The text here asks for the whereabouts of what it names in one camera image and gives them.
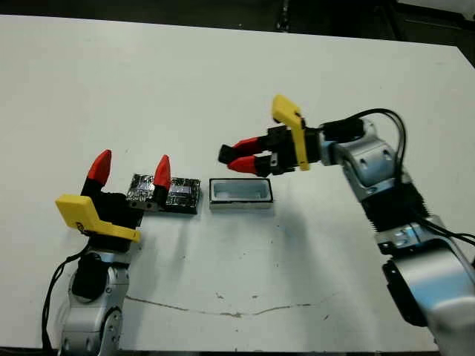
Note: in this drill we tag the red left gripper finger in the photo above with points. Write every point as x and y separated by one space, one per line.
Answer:
101 170
162 178

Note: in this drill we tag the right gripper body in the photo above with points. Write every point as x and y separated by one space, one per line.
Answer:
297 144

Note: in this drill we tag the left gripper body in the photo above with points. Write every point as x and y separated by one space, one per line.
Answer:
111 222

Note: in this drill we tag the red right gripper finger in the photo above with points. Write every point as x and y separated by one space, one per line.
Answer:
250 144
246 165

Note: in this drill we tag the small black camera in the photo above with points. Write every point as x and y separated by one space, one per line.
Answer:
226 154

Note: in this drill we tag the black foil-wrapped block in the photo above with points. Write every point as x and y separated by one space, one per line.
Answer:
182 193

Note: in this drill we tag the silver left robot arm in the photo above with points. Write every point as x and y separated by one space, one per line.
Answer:
92 326

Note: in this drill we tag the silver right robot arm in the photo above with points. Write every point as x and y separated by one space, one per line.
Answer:
371 163

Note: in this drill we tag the white camera box base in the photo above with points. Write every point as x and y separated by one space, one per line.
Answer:
241 191

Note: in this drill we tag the dark metal post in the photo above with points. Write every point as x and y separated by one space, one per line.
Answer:
284 15

